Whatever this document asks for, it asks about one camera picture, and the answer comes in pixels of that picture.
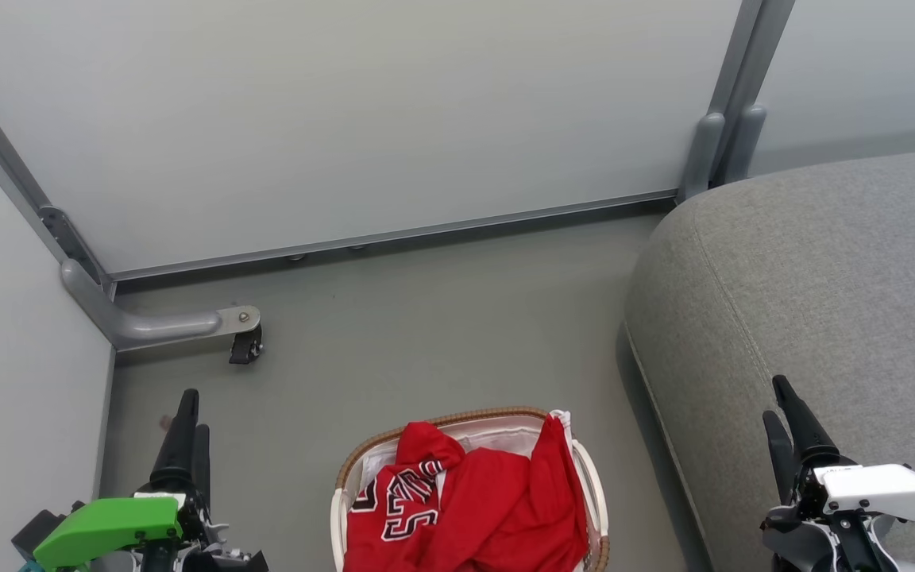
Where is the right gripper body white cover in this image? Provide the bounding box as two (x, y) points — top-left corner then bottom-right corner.
(759, 463), (915, 572)

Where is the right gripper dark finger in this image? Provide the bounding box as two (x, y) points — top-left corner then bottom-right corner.
(771, 374), (840, 470)
(762, 410), (801, 508)

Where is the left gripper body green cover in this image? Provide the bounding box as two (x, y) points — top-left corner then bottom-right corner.
(13, 491), (269, 572)

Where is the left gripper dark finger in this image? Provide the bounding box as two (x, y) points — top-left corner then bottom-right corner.
(149, 388), (201, 493)
(194, 424), (212, 510)

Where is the red jersey with white trim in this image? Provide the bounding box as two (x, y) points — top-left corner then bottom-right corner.
(344, 412), (590, 572)

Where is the grey fabric sofa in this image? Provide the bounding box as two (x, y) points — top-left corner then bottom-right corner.
(624, 145), (915, 572)

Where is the black caster wheel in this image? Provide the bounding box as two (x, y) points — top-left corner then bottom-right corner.
(228, 326), (265, 366)

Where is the grey metal partition foot leg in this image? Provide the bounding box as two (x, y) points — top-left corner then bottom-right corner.
(60, 258), (263, 353)

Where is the wicker laundry basket white liner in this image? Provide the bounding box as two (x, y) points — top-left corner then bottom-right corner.
(330, 406), (611, 572)

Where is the grey metal partition bottom rail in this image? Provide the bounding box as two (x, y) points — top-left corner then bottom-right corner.
(108, 189), (679, 281)

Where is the grey metal corner partition post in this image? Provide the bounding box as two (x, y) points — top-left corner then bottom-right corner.
(0, 54), (114, 293)

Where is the tall grey metal partition post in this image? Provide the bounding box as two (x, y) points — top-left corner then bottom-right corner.
(675, 0), (797, 204)

